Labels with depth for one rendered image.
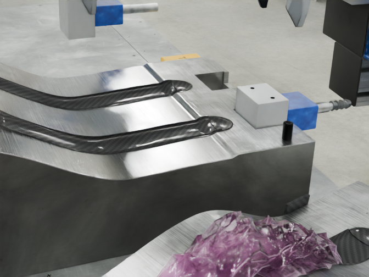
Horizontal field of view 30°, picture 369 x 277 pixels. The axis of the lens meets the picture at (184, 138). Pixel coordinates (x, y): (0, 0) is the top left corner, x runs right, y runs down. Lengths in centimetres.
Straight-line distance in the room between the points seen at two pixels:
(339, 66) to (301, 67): 226
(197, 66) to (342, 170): 173
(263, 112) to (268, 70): 273
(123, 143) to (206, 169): 10
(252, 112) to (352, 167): 189
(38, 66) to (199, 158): 53
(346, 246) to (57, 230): 25
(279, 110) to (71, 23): 32
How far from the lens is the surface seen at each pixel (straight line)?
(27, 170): 59
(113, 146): 69
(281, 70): 343
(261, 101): 70
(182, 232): 53
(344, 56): 123
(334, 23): 125
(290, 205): 63
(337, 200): 67
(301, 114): 73
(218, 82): 86
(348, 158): 265
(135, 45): 122
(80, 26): 91
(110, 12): 92
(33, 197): 60
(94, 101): 79
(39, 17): 138
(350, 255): 61
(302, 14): 66
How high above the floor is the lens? 119
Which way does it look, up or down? 26 degrees down
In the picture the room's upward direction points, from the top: 2 degrees clockwise
